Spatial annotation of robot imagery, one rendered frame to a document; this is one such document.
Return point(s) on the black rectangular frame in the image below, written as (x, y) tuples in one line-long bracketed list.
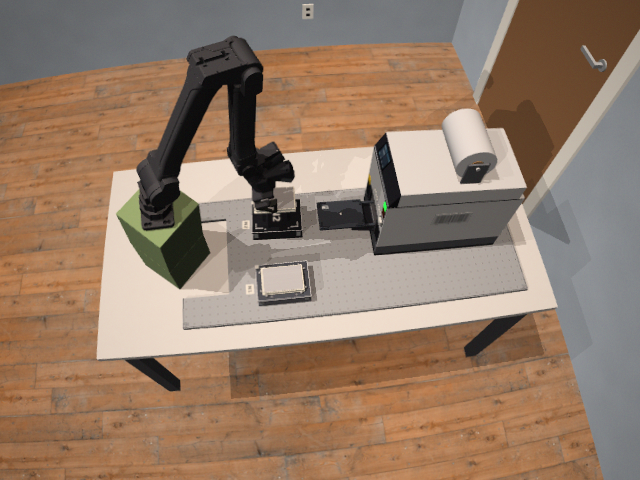
[(277, 225)]

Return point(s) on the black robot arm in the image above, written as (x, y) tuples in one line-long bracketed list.
[(233, 63)]

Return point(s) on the white cylinder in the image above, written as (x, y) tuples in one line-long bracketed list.
[(467, 140)]

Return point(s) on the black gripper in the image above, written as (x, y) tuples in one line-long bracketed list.
[(257, 196)]

